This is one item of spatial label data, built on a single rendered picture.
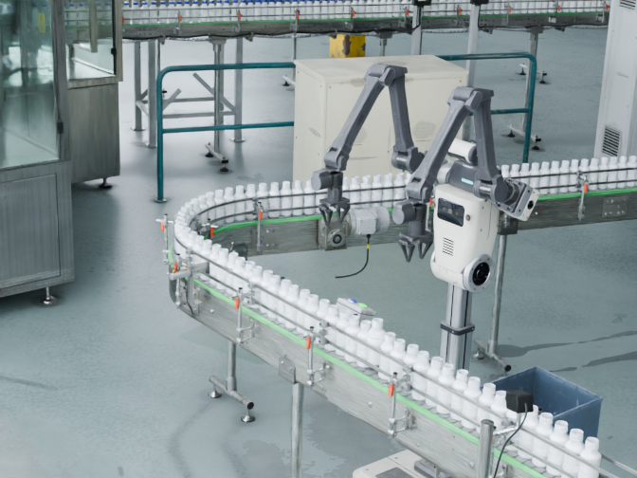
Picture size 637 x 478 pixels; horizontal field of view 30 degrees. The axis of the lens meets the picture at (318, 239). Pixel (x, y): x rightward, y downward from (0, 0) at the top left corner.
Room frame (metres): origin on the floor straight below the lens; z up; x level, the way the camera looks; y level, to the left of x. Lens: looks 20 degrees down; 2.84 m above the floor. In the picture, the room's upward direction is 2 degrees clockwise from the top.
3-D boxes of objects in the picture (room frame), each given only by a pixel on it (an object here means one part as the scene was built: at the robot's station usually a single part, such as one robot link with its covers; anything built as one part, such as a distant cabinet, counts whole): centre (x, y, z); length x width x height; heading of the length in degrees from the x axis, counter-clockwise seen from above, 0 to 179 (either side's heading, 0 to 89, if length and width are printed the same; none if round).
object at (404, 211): (3.87, -0.31, 1.60); 0.12 x 0.09 x 0.12; 132
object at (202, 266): (4.58, 0.52, 0.96); 0.23 x 0.10 x 0.27; 129
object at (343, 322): (3.95, -0.11, 1.08); 0.06 x 0.06 x 0.17
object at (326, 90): (8.42, -0.40, 0.59); 1.10 x 0.62 x 1.18; 111
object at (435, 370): (3.57, -0.41, 1.08); 0.06 x 0.06 x 0.17
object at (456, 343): (4.40, -0.57, 0.74); 0.11 x 0.11 x 0.40; 39
